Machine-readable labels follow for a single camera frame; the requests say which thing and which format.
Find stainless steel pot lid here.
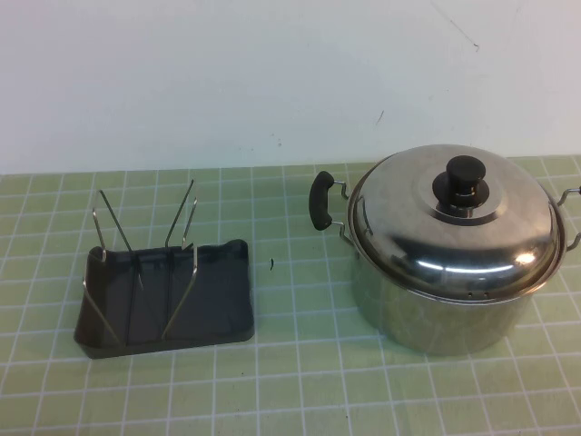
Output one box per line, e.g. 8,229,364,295
347,144,568,303

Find black lid rack, wire dividers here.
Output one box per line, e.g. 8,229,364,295
73,178,256,362

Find stainless steel pot, black handles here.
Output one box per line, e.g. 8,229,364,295
307,170,581,358

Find green grid table mat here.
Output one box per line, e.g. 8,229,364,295
0,155,581,436

